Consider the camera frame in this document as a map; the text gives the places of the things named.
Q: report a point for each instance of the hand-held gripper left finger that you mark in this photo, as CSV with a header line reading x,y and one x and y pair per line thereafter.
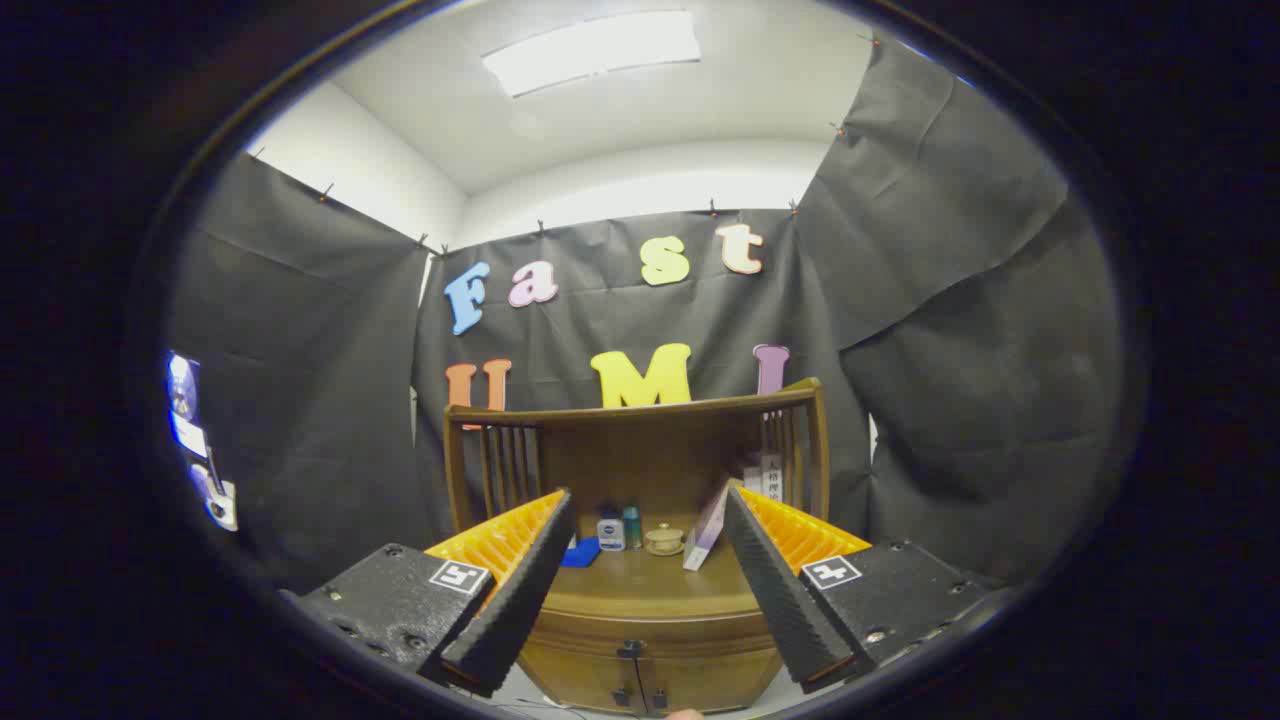
x,y
520,590

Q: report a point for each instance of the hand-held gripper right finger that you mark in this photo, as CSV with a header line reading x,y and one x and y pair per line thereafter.
x,y
785,600

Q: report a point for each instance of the wooden drawer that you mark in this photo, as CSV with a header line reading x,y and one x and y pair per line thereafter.
x,y
680,630

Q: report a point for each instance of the wooden countertop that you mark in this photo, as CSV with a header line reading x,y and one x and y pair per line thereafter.
x,y
650,580

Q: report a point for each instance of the wooden cabinet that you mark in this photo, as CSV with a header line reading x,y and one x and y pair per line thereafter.
x,y
640,450

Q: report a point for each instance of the blue folded cloth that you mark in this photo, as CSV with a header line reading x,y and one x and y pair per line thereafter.
x,y
580,552

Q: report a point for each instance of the purple and white book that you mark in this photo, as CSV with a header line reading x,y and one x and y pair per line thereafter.
x,y
706,530

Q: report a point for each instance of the white bottle with blue cap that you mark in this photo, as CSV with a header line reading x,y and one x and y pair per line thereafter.
x,y
611,532

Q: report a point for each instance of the white book with black print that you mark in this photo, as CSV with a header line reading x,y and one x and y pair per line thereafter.
x,y
770,478

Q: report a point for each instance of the teal slim bottle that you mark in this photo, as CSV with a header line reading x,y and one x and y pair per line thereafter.
x,y
632,527

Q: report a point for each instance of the cream lidded tea cup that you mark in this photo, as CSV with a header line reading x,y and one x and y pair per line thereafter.
x,y
664,540

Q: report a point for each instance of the white blurry object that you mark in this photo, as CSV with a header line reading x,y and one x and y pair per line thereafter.
x,y
190,435

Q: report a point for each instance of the ceiling light panel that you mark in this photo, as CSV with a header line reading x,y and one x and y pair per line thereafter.
x,y
590,50

